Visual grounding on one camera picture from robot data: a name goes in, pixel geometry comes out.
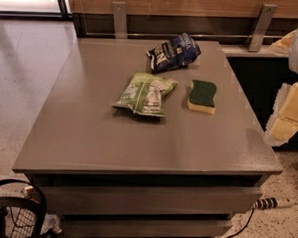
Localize left metal bracket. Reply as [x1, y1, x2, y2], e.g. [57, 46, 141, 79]
[112, 1, 128, 39]

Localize green yellow sponge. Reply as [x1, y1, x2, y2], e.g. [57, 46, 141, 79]
[187, 79, 217, 114]

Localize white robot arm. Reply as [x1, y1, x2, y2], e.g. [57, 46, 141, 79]
[265, 28, 298, 147]

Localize right metal bracket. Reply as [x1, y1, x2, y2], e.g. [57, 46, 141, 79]
[247, 4, 277, 53]

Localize striped power plug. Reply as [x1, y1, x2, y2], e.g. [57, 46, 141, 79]
[251, 196, 297, 213]

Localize metal bracket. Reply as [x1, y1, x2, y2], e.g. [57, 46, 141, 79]
[112, 1, 128, 39]
[247, 4, 277, 53]

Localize green chip bag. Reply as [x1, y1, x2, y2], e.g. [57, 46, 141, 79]
[113, 72, 178, 117]

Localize blue chip bag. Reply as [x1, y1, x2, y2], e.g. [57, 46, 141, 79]
[146, 33, 202, 73]

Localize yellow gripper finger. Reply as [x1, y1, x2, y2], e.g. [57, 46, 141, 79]
[269, 30, 296, 54]
[265, 82, 298, 147]

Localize black wire basket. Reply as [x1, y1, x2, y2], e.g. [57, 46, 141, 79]
[0, 179, 47, 238]

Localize black cable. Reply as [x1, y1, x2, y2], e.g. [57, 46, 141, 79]
[214, 204, 257, 238]

